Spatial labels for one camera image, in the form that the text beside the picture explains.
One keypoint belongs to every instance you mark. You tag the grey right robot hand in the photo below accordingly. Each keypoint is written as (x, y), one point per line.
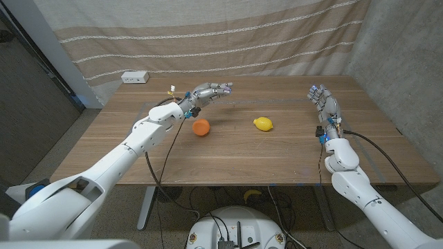
(327, 105)

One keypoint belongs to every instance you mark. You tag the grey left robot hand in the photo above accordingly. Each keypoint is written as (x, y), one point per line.
(204, 94)

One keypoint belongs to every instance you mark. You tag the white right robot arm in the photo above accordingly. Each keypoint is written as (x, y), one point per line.
(370, 204)

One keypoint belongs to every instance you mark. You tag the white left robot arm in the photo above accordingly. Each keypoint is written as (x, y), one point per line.
(104, 173)

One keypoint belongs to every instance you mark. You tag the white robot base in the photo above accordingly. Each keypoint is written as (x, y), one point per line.
(237, 221)

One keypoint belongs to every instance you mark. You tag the orange fruit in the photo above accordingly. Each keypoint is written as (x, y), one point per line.
(201, 127)

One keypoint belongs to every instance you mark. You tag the beige striped fabric backdrop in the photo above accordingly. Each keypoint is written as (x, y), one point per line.
(207, 34)

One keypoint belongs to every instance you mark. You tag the yellow lemon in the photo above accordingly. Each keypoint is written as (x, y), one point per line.
(263, 124)

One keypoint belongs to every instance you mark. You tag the white power strip box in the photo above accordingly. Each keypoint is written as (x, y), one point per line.
(135, 76)

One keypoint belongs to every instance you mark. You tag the grey table leg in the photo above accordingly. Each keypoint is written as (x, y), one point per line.
(323, 207)

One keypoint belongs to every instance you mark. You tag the round black fan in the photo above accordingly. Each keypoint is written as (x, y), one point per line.
(168, 193)

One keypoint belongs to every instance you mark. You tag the yellow banana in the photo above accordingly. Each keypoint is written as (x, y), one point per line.
(251, 193)

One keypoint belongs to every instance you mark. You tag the white table leg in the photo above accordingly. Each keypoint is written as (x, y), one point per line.
(147, 207)

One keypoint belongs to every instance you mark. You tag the dark grey door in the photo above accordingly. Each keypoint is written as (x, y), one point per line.
(27, 121)

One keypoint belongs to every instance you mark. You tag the blue and black pedal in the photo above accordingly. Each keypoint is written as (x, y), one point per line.
(36, 189)

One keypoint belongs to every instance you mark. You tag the white robot chest cover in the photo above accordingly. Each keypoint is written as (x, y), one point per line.
(69, 245)

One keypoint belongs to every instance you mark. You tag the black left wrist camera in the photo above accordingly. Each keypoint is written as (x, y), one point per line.
(195, 112)

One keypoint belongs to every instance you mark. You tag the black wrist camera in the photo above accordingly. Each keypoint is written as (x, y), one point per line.
(195, 112)
(319, 131)

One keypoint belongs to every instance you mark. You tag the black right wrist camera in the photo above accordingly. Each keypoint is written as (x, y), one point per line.
(319, 131)

